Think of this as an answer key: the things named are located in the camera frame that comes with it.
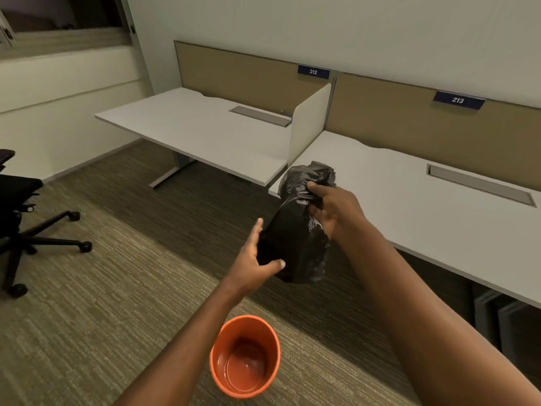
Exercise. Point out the white desk divider panel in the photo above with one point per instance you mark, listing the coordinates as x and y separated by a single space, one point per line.
307 124

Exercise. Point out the orange plastic waste bin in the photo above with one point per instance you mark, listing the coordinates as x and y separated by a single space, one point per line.
245 356

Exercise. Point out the person's left forearm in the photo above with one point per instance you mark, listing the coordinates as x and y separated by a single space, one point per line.
181 346

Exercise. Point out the person's right forearm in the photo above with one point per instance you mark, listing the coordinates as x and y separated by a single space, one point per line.
427 321

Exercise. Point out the window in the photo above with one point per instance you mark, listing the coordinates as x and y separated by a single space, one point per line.
59 21

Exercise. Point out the blue desk number sign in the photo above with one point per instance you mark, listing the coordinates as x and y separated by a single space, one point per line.
458 100
313 72

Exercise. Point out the person's left thumb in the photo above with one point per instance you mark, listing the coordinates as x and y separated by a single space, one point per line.
271 267

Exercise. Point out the person's left hand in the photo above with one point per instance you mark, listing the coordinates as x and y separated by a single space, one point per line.
246 266

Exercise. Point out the black plastic garbage bag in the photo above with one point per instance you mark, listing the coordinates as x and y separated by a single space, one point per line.
298 232

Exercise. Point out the person's right thumb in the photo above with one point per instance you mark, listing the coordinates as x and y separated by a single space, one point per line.
318 190

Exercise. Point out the black office chair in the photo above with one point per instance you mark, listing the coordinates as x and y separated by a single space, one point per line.
25 224

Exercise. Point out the tan fabric partition panel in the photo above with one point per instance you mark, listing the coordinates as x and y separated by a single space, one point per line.
431 126
249 76

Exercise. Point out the white office desk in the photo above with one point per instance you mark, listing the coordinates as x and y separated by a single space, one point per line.
427 211
198 131

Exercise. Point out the person's right hand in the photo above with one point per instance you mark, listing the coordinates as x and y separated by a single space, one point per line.
338 211

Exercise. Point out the dark under-desk cabinet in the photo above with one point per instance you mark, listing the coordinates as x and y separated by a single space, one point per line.
507 329

